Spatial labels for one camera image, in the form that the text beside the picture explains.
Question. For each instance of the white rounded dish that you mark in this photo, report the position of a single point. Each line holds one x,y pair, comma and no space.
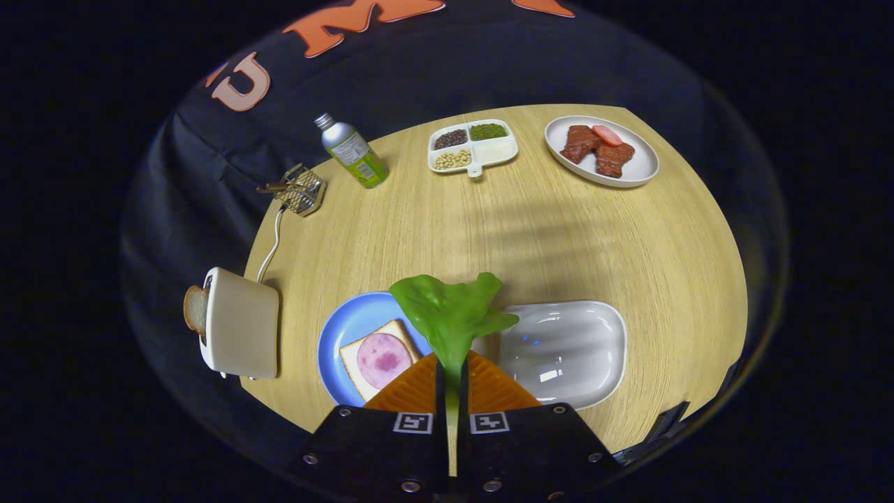
566,349

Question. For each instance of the cream toaster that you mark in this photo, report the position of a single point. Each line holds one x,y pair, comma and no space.
241,328

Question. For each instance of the green lettuce leaf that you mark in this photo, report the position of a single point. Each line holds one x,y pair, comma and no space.
450,314

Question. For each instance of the silver bottle green label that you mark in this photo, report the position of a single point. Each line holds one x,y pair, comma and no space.
353,154

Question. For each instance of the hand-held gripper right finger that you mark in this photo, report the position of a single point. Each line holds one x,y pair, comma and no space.
531,447

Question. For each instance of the pink ham slice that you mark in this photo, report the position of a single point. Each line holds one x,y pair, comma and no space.
384,360

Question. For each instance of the brown meat piece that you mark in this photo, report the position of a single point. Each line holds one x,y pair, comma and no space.
578,143
614,161

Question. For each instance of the white oval meat plate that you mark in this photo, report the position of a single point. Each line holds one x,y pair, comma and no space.
639,168

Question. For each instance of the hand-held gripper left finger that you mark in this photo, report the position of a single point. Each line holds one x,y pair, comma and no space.
370,447

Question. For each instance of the red sausage slice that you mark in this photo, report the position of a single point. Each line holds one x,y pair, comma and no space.
607,135

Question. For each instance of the white divided snack tray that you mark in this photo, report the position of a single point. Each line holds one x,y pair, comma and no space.
496,150

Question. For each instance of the toasted bread slice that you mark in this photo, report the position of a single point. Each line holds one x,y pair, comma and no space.
194,307

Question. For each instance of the pale soybeans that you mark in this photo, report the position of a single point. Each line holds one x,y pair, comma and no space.
452,160

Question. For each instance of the blue round plate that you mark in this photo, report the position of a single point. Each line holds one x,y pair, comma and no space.
349,321

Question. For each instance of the white bread slice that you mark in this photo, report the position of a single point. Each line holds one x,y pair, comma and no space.
350,355

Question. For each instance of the green mung beans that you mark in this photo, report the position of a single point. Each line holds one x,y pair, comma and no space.
488,131

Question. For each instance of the dark brown beans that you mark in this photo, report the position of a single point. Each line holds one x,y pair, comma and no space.
451,139

